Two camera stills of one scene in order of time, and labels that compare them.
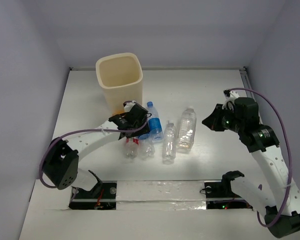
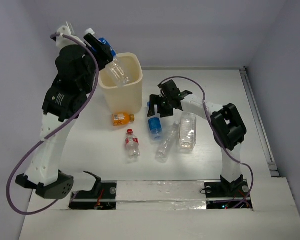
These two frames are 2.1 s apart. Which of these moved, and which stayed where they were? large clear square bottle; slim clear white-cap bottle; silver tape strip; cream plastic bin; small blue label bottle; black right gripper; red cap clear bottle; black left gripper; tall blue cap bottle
Moved: slim clear white-cap bottle; black right gripper; black left gripper; small blue label bottle
Stayed: silver tape strip; tall blue cap bottle; red cap clear bottle; large clear square bottle; cream plastic bin
